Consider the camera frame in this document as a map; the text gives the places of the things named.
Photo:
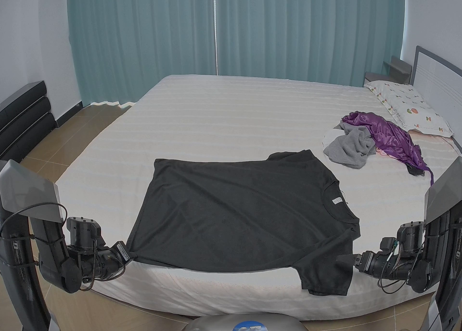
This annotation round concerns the white printed pillow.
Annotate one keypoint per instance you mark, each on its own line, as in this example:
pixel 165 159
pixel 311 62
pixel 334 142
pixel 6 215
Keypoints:
pixel 411 107

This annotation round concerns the bed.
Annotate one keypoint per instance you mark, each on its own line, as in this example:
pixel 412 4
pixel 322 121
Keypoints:
pixel 234 120

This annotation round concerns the grey garment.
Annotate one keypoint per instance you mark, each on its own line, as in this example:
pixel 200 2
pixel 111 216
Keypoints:
pixel 350 151

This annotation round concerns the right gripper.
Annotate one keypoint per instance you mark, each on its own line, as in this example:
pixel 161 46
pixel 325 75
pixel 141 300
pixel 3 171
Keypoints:
pixel 377 266

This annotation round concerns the black T-shirt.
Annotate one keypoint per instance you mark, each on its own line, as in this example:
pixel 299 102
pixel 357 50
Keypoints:
pixel 234 214

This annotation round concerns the pink garment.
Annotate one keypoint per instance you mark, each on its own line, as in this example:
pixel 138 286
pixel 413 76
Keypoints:
pixel 382 152

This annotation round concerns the white garment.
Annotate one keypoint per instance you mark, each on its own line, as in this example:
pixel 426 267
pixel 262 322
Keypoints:
pixel 330 139

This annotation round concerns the black chest of drawers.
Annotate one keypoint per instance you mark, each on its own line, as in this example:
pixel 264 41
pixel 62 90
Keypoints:
pixel 25 120

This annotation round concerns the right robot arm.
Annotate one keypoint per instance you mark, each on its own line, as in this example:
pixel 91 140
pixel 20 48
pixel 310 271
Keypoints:
pixel 440 243

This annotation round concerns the grey bedside table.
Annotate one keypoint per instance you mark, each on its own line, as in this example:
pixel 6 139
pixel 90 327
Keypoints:
pixel 397 67

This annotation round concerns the purple satin garment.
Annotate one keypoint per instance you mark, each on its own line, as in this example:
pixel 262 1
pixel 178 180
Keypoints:
pixel 393 134

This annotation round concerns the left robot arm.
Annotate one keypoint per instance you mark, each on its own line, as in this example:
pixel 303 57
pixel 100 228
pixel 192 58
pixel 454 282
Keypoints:
pixel 50 250

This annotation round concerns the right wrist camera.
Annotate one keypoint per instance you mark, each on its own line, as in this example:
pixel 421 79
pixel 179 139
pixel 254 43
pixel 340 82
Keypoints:
pixel 388 245

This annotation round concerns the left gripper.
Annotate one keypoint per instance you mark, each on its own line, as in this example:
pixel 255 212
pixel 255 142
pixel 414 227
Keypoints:
pixel 116 257

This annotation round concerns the blue-green curtain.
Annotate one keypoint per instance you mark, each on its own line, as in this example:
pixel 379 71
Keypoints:
pixel 144 30
pixel 306 22

